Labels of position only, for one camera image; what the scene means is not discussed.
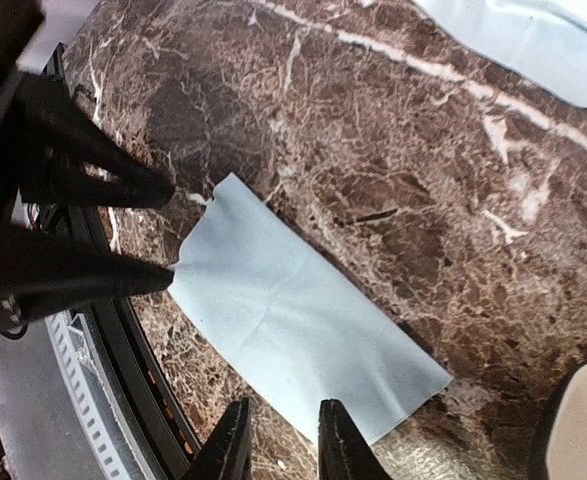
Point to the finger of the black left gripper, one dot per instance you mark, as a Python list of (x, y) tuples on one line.
[(42, 274)]

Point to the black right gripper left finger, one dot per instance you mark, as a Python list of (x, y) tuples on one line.
[(226, 455)]

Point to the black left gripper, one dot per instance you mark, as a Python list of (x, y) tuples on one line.
[(54, 154)]

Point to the light blue cleaning cloth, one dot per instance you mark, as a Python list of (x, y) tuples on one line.
[(292, 325), (545, 42)]

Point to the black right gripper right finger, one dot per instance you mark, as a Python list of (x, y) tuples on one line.
[(343, 453)]

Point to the white slotted cable duct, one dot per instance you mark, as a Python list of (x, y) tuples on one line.
[(89, 399)]

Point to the black hard glasses case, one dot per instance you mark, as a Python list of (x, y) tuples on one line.
[(559, 448)]

